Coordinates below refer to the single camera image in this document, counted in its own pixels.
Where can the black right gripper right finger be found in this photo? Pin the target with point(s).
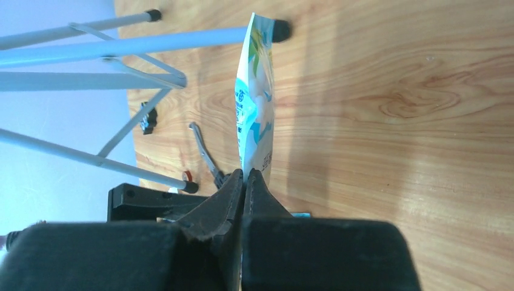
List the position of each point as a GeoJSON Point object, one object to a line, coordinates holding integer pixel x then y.
{"type": "Point", "coordinates": [276, 246]}

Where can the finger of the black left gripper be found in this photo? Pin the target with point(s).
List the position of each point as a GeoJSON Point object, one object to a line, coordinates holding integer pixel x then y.
{"type": "Point", "coordinates": [127, 202]}

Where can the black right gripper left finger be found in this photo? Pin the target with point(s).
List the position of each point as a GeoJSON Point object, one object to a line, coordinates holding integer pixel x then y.
{"type": "Point", "coordinates": [204, 246]}

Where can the large blue cotton packet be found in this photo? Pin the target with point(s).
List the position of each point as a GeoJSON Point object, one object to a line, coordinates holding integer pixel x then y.
{"type": "Point", "coordinates": [254, 98]}

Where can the blue bandage strip packet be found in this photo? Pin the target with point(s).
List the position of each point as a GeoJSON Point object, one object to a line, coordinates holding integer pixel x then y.
{"type": "Point", "coordinates": [301, 215]}

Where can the small red gold tin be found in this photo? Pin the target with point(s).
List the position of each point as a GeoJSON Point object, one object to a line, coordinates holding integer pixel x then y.
{"type": "Point", "coordinates": [187, 176]}

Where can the black handled scissors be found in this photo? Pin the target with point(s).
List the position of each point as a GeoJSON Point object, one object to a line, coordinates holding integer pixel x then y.
{"type": "Point", "coordinates": [219, 177]}

